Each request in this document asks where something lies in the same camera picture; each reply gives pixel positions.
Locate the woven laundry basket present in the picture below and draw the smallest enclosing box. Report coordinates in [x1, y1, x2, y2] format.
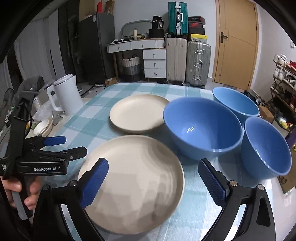
[122, 54, 142, 81]

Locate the black white striped rug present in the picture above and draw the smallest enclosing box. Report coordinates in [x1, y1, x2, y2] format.
[82, 83, 105, 98]

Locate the grey oval mirror frame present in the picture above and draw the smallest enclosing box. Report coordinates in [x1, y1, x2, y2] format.
[121, 20, 152, 39]

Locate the blue bowl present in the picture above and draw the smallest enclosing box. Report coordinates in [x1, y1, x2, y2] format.
[240, 117, 292, 179]
[163, 97, 243, 161]
[212, 87, 260, 127]

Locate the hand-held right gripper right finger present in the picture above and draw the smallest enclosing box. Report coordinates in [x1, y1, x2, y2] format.
[198, 158, 277, 241]

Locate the white electric kettle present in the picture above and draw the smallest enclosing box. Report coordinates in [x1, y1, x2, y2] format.
[46, 74, 83, 116]

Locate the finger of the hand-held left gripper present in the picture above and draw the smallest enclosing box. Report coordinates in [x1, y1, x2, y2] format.
[25, 136, 67, 151]
[35, 146, 88, 164]

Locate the wooden shoe rack with shoes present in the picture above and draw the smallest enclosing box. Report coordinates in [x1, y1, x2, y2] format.
[270, 54, 296, 116]

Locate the brown cardboard box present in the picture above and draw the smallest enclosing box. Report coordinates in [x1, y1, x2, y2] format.
[258, 105, 275, 123]

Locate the white drawer desk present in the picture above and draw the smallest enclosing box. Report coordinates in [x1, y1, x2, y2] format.
[107, 38, 167, 82]

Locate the silver suitcase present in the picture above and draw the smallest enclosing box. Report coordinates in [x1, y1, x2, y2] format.
[186, 40, 211, 89]

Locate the grey cloth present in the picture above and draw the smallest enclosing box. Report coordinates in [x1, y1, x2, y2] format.
[17, 76, 45, 93]

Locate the yellow black shoe box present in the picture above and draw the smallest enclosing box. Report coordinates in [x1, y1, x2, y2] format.
[189, 34, 207, 42]

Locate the white curtain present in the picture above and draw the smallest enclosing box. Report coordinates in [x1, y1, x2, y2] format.
[14, 16, 60, 93]

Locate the clear plastic bag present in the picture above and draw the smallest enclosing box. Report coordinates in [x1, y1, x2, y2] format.
[35, 102, 56, 121]

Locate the black bag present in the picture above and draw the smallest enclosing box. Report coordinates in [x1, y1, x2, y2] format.
[151, 16, 165, 30]

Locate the teal checked tablecloth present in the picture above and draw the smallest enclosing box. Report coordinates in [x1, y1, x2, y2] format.
[30, 82, 287, 241]

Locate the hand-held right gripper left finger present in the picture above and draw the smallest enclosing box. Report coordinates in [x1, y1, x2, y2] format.
[32, 158, 109, 241]

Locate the beige ceramic bowl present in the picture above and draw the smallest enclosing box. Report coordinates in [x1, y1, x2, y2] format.
[78, 135, 185, 234]

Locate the purple bag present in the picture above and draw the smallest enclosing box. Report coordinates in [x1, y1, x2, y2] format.
[285, 130, 296, 149]

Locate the teal suitcase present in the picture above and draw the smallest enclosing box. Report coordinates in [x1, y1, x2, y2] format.
[168, 2, 188, 36]

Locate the pile of dark shoes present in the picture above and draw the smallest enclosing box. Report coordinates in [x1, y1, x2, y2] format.
[242, 90, 262, 107]

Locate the beige suitcase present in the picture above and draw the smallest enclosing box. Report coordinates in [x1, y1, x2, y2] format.
[166, 37, 188, 85]

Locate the dark refrigerator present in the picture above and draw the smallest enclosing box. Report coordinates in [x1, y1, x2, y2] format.
[77, 13, 115, 85]

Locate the person's left hand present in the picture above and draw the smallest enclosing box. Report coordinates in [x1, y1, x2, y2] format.
[0, 176, 43, 210]

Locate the cream plate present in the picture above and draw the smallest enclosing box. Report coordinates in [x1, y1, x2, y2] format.
[109, 94, 171, 133]

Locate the wooden door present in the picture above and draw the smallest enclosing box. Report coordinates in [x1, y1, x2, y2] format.
[214, 0, 259, 91]

